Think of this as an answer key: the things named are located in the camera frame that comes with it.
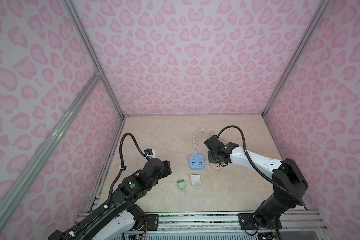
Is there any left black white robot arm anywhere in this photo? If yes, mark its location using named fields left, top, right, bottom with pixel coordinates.
left=48, top=149, right=172, bottom=240

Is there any light green plug adapter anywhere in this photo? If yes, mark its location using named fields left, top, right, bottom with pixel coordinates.
left=177, top=180, right=187, bottom=190

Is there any diagonal aluminium frame bar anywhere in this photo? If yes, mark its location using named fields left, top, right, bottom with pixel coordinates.
left=0, top=73, right=103, bottom=233

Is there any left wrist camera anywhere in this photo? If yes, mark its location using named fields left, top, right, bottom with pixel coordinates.
left=144, top=149, right=156, bottom=160

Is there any pink round power strip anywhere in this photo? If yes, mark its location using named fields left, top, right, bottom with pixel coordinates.
left=209, top=164, right=224, bottom=171

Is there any white square plug adapter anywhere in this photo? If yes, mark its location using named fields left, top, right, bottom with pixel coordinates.
left=191, top=175, right=202, bottom=186

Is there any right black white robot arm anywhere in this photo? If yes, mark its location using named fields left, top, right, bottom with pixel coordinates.
left=204, top=126, right=309, bottom=229

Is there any white power strip cable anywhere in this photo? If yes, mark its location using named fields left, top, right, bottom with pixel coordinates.
left=191, top=127, right=206, bottom=155

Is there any blue square power strip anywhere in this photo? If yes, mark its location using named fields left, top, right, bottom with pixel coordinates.
left=189, top=154, right=206, bottom=170

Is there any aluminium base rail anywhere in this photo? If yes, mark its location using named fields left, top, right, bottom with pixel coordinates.
left=93, top=210, right=331, bottom=240

